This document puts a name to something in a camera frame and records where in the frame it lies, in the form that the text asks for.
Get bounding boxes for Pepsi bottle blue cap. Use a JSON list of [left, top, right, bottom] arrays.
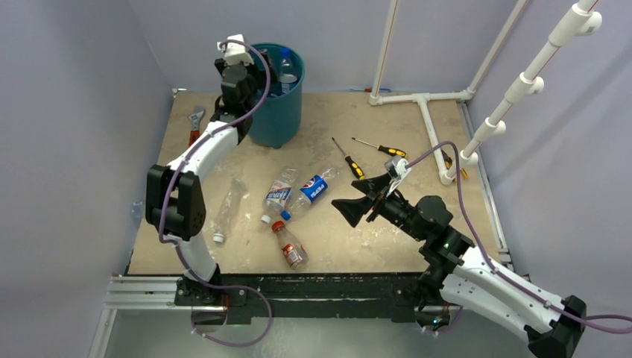
[[278, 48, 299, 94]]

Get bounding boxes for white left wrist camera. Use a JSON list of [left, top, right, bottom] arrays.
[[217, 34, 255, 66]]

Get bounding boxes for long yellow black screwdriver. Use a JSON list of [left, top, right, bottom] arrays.
[[352, 137, 408, 158]]

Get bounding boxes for yellow handled pliers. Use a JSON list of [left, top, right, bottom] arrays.
[[441, 149, 470, 181]]

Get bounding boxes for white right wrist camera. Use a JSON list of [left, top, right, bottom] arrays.
[[385, 155, 411, 196]]

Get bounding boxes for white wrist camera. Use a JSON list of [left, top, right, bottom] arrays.
[[385, 155, 411, 196], [217, 34, 255, 66]]

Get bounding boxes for white PVC pipe frame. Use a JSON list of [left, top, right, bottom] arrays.
[[368, 0, 604, 186]]

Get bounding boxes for teal plastic bin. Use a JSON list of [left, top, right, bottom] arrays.
[[248, 48, 306, 148]]

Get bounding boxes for red handled adjustable wrench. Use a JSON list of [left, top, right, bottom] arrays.
[[188, 106, 206, 146]]

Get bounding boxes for clear bottle at left edge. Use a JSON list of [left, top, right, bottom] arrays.
[[130, 200, 145, 224]]

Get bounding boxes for clear bottle red white label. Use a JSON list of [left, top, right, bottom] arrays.
[[260, 166, 299, 224]]

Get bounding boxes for clear bottle white cap left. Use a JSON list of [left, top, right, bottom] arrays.
[[212, 178, 248, 244]]

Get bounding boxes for black metal base frame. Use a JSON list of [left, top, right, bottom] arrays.
[[104, 271, 531, 327]]

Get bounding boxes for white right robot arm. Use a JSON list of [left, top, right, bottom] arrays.
[[332, 174, 587, 357]]

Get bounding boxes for short yellow black screwdriver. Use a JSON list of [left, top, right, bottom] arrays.
[[332, 137, 365, 180]]

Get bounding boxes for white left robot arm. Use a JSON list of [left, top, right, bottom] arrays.
[[145, 51, 276, 305]]

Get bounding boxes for red cap small bottle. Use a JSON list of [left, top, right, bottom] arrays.
[[271, 221, 309, 270]]

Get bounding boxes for red blue pen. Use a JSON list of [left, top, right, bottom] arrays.
[[349, 87, 392, 93]]

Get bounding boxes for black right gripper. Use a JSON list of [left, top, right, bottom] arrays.
[[332, 172, 425, 242]]

